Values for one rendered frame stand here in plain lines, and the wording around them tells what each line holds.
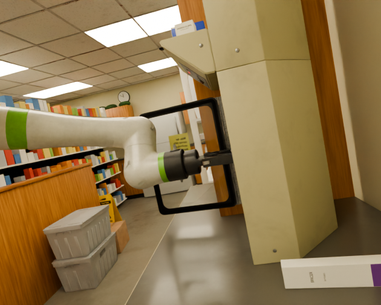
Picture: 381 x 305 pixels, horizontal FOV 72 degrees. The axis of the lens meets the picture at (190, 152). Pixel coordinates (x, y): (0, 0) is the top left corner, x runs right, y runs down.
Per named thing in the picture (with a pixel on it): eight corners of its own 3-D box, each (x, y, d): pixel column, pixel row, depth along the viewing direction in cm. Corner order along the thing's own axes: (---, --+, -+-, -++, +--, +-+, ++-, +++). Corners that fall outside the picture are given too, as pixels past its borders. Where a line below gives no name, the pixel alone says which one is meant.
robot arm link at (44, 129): (32, 155, 76) (24, 140, 67) (35, 120, 80) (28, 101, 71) (153, 156, 90) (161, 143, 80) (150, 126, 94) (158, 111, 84)
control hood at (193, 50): (219, 89, 91) (214, 60, 90) (216, 71, 59) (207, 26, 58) (187, 97, 93) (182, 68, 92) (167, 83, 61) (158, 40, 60)
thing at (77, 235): (117, 230, 300) (110, 203, 297) (89, 258, 241) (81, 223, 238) (83, 236, 306) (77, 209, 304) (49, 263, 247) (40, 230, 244)
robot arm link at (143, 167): (133, 194, 85) (117, 188, 75) (131, 158, 89) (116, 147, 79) (174, 187, 83) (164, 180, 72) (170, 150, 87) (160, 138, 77)
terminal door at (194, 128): (237, 206, 93) (215, 95, 90) (159, 215, 102) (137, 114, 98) (237, 206, 94) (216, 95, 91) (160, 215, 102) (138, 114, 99)
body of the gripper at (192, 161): (181, 152, 74) (213, 146, 72) (185, 149, 82) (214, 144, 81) (186, 178, 75) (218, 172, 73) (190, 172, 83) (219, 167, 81)
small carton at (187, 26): (199, 48, 72) (195, 26, 72) (196, 42, 68) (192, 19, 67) (182, 52, 74) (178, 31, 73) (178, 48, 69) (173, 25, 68)
